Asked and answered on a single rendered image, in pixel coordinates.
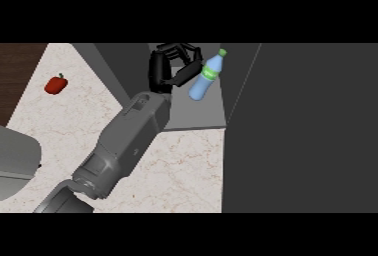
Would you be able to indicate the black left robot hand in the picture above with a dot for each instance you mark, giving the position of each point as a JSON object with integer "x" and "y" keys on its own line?
{"x": 159, "y": 71}

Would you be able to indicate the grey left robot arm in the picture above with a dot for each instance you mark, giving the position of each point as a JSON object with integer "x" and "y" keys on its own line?
{"x": 127, "y": 133}

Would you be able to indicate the blue water bottle green cap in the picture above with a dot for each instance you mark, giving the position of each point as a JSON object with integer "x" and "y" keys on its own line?
{"x": 205, "y": 76}

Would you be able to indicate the grey open cabinet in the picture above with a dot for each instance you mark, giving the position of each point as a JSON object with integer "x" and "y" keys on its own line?
{"x": 193, "y": 113}

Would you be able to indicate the dark grey cabinet door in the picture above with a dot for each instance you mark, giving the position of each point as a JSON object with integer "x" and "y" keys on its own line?
{"x": 304, "y": 133}

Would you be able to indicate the red bell pepper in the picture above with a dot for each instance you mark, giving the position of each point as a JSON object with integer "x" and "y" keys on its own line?
{"x": 55, "y": 85}

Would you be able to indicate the pale grey appliance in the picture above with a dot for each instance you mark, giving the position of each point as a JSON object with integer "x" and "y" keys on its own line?
{"x": 15, "y": 160}

